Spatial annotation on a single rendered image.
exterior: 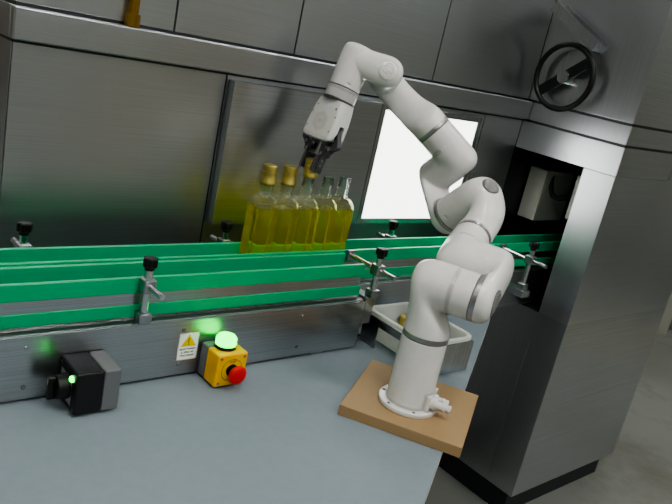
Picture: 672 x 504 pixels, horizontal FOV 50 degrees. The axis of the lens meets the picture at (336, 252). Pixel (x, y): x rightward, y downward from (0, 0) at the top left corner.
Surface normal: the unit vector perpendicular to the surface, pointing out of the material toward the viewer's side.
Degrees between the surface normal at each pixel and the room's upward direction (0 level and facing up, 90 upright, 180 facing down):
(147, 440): 0
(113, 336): 90
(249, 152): 90
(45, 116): 90
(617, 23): 90
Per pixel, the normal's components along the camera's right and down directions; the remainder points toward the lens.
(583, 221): -0.75, 0.03
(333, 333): 0.62, 0.35
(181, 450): 0.21, -0.94
